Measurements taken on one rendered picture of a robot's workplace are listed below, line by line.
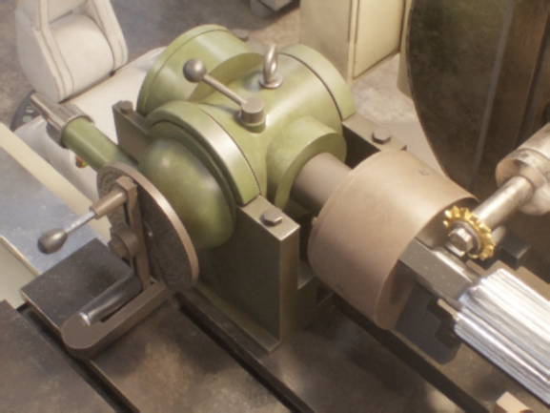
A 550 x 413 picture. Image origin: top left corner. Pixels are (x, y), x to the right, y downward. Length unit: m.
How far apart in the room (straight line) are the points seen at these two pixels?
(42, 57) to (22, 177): 0.83
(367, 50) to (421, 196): 0.43
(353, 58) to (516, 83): 0.33
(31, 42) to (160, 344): 1.51
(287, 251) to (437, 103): 0.33
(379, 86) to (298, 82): 1.92
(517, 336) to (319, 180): 0.31
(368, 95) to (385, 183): 2.03
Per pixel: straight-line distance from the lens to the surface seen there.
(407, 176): 1.18
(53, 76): 2.78
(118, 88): 2.80
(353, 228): 1.16
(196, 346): 1.39
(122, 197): 1.20
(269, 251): 1.24
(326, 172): 1.25
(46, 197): 1.95
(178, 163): 1.24
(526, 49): 1.25
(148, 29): 3.44
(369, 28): 1.51
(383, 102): 3.17
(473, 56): 1.33
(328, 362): 1.37
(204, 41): 1.35
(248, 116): 1.24
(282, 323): 1.34
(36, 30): 2.74
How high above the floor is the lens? 2.16
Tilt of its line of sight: 49 degrees down
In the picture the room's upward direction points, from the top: straight up
